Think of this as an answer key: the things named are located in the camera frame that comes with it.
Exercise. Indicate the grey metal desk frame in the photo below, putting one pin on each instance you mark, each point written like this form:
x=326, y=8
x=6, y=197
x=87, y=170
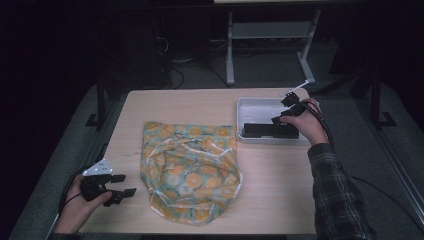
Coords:
x=270, y=30

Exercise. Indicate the person's left hand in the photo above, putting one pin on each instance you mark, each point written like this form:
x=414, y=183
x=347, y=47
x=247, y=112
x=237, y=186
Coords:
x=78, y=210

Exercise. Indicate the person's right hand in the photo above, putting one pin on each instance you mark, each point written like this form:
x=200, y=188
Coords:
x=310, y=126

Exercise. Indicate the white plastic tray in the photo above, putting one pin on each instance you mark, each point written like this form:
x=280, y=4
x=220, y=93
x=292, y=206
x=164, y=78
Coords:
x=256, y=111

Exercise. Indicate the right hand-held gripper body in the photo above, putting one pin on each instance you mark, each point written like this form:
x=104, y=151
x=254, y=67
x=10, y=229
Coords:
x=293, y=101

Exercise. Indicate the clear patterned plastic bag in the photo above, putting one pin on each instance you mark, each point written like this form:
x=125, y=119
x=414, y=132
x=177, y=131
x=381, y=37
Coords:
x=190, y=173

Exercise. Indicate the black metal stand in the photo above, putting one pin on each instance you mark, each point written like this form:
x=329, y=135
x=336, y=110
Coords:
x=376, y=100
x=100, y=106

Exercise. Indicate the black box with gold print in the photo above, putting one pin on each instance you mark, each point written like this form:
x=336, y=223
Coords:
x=270, y=130

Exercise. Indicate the metal floor rail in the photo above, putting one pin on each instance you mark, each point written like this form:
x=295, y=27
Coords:
x=403, y=173

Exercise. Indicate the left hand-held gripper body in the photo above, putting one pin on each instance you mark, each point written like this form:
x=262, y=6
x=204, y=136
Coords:
x=95, y=185

